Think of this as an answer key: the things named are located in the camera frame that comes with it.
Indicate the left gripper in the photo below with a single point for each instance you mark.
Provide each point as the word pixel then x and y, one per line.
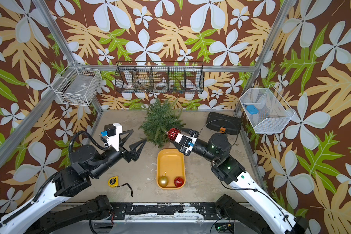
pixel 126 152

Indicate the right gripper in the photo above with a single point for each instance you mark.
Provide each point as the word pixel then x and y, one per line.
pixel 181 148

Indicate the red patterned ornament ball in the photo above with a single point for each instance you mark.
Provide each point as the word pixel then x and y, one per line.
pixel 173 133

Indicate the yellow plastic tray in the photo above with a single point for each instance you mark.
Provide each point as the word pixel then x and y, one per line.
pixel 171 162

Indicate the gold ornament ball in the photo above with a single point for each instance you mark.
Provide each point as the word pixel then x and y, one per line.
pixel 163 181

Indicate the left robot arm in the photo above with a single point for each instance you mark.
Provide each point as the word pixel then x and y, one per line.
pixel 89 160

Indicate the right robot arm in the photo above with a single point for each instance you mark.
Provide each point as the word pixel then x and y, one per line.
pixel 267 216

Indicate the small green christmas tree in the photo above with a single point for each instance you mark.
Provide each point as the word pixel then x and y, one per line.
pixel 160 118

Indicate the yellow tape measure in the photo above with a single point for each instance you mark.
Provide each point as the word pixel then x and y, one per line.
pixel 113 182

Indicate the red glitter ornament ball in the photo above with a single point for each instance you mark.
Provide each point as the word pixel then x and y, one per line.
pixel 179 182

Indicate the black tool case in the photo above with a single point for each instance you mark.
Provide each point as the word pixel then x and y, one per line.
pixel 223 123

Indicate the tape roll in basket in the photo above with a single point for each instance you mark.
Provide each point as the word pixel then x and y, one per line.
pixel 161 86

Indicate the blue object in basket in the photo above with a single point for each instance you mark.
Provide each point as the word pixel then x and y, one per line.
pixel 252 110

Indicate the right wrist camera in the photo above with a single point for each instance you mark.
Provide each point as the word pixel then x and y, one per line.
pixel 187 142

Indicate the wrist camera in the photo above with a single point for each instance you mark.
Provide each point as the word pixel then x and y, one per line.
pixel 111 135
pixel 187 142

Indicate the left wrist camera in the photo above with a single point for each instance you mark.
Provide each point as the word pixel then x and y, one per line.
pixel 111 135

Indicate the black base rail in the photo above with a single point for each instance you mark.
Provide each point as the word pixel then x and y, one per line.
pixel 201 210

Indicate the black wire wall basket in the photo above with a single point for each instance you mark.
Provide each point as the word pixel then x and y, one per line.
pixel 181 77

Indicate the white wire basket left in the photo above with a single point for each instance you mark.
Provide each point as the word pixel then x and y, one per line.
pixel 77 84

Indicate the white wire basket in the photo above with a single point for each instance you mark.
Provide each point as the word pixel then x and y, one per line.
pixel 274 112
pixel 77 84

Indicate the white wire basket right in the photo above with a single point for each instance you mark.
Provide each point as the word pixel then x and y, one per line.
pixel 274 112

